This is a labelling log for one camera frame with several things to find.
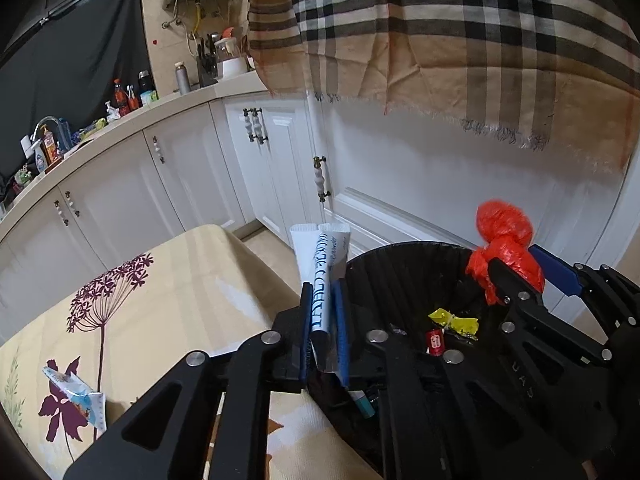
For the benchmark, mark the red spray can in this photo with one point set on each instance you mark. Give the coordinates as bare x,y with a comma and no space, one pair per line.
435,343

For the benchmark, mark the yellow crumpled wrapper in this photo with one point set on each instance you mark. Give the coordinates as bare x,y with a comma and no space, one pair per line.
465,327

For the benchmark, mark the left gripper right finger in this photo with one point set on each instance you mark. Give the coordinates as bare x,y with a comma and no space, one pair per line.
401,439

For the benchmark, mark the white kitchen cabinets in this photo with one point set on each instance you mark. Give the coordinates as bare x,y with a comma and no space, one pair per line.
254,160

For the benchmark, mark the plaid beige scarf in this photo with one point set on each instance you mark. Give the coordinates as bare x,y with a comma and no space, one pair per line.
533,73

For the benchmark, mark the triangular blue white wrapper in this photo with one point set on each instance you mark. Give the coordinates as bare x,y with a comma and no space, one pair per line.
89,403

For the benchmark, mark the red plastic bag bundle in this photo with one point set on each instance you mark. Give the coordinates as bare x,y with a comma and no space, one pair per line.
508,233

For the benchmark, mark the black trash bin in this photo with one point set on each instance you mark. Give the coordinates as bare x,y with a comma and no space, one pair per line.
403,284

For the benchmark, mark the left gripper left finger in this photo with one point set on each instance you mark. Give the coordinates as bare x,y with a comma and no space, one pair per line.
207,417

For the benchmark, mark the black window curtain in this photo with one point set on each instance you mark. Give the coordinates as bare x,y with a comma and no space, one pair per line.
62,60

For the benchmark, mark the steel thermos bottle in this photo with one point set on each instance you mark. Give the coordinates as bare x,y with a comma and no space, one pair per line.
182,78

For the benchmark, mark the white toothpaste tube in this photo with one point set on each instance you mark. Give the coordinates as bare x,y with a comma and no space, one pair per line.
321,252

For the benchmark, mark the floral beige tablecloth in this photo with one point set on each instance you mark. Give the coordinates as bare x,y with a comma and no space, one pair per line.
202,290

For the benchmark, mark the orange soap bottle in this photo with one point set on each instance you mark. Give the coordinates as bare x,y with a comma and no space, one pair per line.
50,145

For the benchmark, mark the dark lidded jar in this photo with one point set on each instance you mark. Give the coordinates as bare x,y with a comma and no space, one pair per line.
147,90

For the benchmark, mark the black knife block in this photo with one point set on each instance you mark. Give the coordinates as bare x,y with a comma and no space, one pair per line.
207,62

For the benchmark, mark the red sauce bottle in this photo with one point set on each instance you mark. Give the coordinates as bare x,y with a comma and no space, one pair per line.
121,98

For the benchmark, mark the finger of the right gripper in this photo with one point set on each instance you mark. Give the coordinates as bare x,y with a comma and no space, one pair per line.
611,298
515,299

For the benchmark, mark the white blender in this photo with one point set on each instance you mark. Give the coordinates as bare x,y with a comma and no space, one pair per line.
231,62

